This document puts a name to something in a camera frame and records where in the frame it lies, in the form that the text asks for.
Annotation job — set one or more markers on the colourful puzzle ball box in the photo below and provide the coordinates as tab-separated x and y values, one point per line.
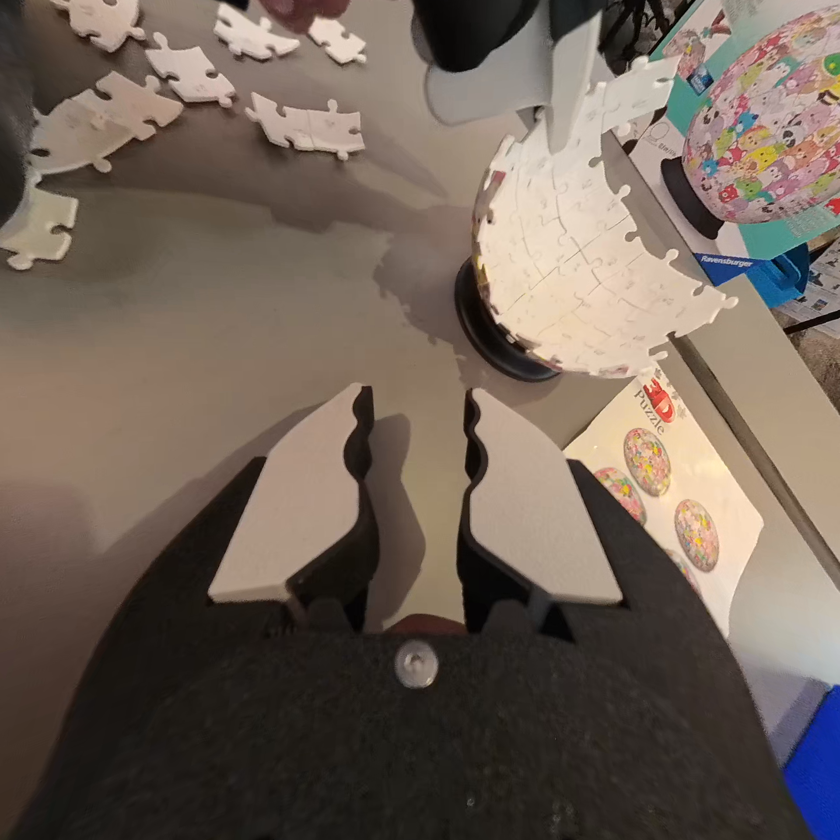
775	131

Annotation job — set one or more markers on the blue plastic bin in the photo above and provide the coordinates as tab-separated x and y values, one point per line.
817	775

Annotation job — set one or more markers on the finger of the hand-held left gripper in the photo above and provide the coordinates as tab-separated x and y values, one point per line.
574	79
486	92

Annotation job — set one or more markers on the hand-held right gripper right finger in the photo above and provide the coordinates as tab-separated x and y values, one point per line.
545	525

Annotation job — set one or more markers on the printed instruction sheet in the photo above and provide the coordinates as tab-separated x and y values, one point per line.
683	486

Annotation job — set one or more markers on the person's left hand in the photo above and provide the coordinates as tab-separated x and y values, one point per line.
309	11

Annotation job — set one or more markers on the pile of loose puzzle pieces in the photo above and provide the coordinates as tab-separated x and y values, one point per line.
118	118

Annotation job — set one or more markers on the partly built white puzzle ball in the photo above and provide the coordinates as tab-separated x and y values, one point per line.
591	250

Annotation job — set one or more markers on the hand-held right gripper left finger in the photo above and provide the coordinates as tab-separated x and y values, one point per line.
289	525

